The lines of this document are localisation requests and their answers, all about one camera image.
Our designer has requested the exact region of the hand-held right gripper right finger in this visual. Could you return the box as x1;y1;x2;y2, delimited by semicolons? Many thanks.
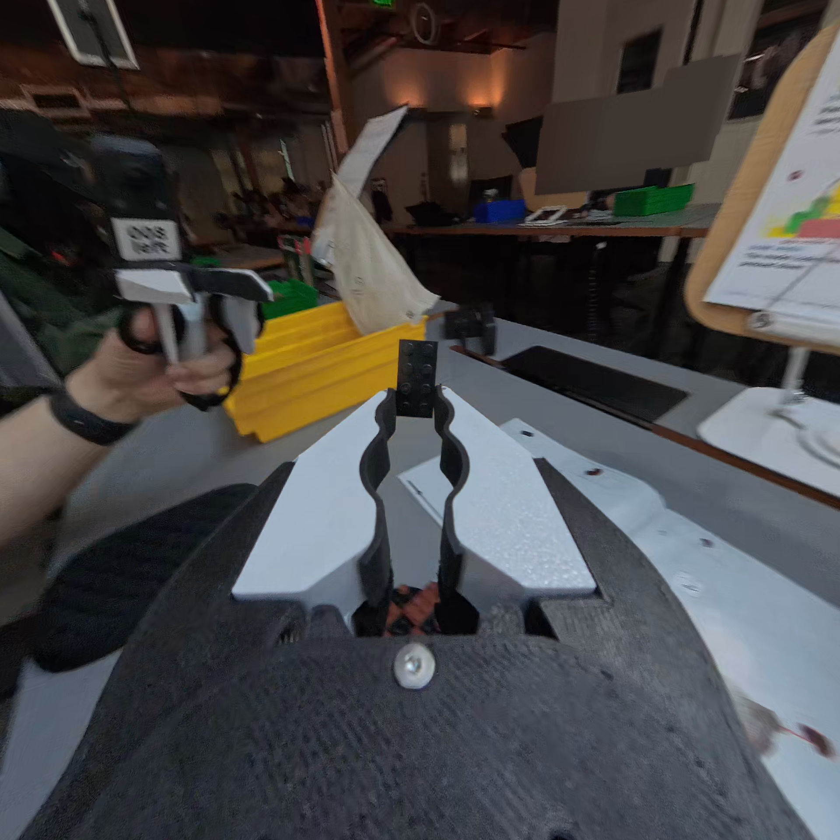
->
433;386;599;618

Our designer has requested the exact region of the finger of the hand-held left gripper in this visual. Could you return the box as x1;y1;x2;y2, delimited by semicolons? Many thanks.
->
189;266;275;304
115;269;198;307

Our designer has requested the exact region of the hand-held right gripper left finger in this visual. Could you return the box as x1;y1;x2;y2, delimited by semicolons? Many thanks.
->
231;388;399;618

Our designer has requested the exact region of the yellow plastic bin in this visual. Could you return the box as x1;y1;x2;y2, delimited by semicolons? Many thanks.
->
223;301;431;444

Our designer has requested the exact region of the black toy brick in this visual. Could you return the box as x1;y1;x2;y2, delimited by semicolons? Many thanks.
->
395;340;439;419

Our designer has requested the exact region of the person's left forearm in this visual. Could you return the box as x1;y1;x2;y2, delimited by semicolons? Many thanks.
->
0;394;142;546

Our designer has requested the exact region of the grey desk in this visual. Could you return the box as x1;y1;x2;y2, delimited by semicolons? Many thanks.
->
0;298;840;840

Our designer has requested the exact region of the black desk mat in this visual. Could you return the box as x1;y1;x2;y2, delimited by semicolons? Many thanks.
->
499;346;689;424

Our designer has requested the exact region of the person's left hand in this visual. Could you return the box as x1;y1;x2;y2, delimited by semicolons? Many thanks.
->
66;305;240;427

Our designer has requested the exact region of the green plastic bin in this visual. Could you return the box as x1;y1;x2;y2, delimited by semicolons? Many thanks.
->
259;279;320;321
613;184;695;217

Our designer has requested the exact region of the dark green jacket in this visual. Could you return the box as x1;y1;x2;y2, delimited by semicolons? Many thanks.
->
0;226;132;395

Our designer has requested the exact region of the brown and black brick assembly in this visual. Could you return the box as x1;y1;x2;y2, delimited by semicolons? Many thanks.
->
354;581;480;637

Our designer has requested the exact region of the white paper bag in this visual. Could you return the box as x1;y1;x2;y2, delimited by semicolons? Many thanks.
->
311;174;441;337

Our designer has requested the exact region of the black wristband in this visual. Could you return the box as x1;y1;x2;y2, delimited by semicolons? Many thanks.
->
49;386;142;447

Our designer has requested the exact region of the white framed light panel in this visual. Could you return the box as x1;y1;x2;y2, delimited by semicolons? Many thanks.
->
46;0;140;70

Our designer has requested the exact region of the black foam pad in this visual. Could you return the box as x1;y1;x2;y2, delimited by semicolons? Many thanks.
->
36;484;258;673

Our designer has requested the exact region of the white paper slip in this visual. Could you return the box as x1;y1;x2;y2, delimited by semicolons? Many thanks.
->
336;105;409;198

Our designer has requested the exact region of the black power adapter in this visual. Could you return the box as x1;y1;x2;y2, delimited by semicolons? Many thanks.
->
443;303;497;357

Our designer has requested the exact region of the adjoining grey table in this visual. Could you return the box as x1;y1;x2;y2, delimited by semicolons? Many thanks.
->
453;315;840;509

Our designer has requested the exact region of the white instruction booklet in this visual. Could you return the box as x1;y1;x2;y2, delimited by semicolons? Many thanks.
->
399;418;840;840

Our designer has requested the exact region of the long background table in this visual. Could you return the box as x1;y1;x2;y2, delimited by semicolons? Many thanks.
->
387;203;723;240

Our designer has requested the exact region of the white board stand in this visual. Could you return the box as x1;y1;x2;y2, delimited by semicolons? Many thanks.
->
697;346;840;500

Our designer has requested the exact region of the blue plastic bin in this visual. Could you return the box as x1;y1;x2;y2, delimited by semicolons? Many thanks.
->
474;197;528;224

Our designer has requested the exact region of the black panel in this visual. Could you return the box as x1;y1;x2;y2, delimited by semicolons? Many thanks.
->
504;117;544;168

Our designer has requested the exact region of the wooden document board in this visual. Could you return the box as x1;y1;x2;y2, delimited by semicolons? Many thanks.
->
684;23;840;358

